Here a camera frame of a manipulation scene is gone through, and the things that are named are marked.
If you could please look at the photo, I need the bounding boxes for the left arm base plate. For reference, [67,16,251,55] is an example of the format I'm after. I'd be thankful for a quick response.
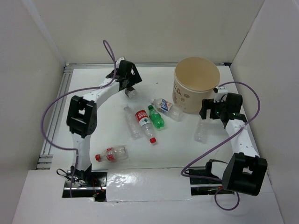
[56,169,107,202]

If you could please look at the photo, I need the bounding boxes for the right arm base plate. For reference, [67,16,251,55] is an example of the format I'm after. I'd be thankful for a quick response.
[186,167,234,196]

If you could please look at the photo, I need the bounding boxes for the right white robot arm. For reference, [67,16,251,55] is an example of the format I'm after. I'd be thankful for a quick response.
[199,93,268,196]

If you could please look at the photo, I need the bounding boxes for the green plastic bottle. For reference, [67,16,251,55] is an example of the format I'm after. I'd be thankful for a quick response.
[148,105,164,129]

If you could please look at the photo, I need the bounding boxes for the red label water bottle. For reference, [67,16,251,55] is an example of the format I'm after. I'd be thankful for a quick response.
[135,107,157,144]

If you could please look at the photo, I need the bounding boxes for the red cola bottle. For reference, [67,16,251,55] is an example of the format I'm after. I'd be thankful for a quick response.
[95,146,128,162]

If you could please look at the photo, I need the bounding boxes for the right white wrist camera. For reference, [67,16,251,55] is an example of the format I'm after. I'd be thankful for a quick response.
[213,86,228,103]

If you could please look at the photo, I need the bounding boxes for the clear bottle white cap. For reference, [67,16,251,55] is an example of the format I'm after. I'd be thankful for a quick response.
[123,105,142,139]

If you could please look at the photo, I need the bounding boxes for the beige paper bucket bin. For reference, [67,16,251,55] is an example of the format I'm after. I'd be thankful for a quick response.
[172,57,220,113]

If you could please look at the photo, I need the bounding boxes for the black cap dark bottle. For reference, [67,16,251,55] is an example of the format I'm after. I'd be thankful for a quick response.
[125,86,137,99]

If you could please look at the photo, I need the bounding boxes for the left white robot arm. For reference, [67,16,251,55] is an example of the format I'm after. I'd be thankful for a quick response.
[66,60,142,186]

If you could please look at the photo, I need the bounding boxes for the white taped cover sheet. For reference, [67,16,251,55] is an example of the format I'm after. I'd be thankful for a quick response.
[106,168,193,202]

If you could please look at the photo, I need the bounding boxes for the blue white label bottle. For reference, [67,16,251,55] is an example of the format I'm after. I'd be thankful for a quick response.
[152,98,183,122]

